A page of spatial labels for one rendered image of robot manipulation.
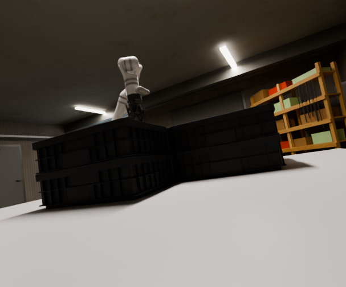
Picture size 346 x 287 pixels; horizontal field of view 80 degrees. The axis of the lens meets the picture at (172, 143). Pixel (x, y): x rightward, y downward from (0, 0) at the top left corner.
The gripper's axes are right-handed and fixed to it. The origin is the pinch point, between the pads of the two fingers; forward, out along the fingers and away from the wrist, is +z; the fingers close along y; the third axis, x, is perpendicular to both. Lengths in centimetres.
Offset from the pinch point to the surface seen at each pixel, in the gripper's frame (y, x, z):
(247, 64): -432, 57, -175
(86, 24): -134, -140, -193
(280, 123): -459, 101, -21
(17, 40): -99, -243, -194
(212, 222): 61, 46, 30
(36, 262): 72, 29, 30
